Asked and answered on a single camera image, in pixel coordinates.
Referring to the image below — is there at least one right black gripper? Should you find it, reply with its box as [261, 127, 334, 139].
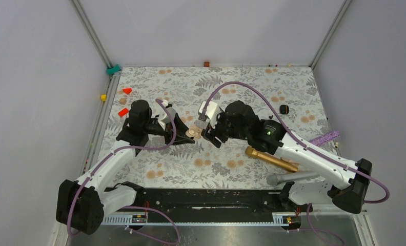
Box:
[201, 109, 250, 149]

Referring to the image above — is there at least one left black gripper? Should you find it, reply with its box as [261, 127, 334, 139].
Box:
[144, 113, 197, 146]

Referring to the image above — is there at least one pink earbud charging case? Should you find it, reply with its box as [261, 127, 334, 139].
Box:
[185, 125, 203, 139]

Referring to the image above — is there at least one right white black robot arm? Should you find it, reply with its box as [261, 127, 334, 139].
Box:
[198, 100, 372, 214]

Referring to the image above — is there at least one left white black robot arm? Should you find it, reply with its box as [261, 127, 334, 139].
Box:
[56, 99, 195, 235]

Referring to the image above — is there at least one black earbud case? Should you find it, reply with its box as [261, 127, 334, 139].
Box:
[279, 105, 290, 115]

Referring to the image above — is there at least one gold microphone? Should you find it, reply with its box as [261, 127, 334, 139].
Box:
[245, 146, 298, 172]

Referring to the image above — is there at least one red flat block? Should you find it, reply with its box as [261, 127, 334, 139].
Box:
[118, 108, 129, 117]

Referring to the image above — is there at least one beige cube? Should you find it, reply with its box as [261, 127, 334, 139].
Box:
[119, 98, 127, 105]

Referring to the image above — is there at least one red triangular block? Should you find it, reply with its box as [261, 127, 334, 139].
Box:
[122, 88, 132, 95]

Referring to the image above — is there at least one grey microphone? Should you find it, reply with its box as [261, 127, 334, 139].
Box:
[266, 171, 319, 186]

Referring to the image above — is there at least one floral table mat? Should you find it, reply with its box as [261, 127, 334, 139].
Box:
[99, 67, 331, 189]

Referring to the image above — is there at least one teal block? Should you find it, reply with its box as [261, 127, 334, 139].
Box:
[106, 64, 121, 75]

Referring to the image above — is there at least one purple glitter microphone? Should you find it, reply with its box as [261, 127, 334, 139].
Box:
[309, 131, 340, 147]

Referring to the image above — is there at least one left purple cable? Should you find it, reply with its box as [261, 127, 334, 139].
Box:
[66, 98, 181, 246]

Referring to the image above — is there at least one purple cable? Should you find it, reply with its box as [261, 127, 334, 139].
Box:
[66, 98, 181, 246]
[198, 81, 391, 246]

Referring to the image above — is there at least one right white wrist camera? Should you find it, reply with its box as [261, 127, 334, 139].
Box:
[198, 101, 221, 129]

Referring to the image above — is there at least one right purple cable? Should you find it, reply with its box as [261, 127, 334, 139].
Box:
[198, 81, 391, 246]

